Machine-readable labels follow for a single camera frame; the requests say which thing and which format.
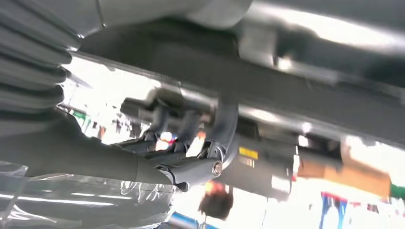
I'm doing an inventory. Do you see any stainless steel workbench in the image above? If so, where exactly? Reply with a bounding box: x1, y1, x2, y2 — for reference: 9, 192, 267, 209
244, 0, 405, 56

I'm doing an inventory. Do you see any person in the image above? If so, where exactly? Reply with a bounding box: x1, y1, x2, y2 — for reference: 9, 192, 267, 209
197, 181, 235, 221

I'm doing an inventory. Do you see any brown cardboard box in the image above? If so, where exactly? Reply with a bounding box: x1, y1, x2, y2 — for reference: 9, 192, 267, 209
297, 148, 392, 198

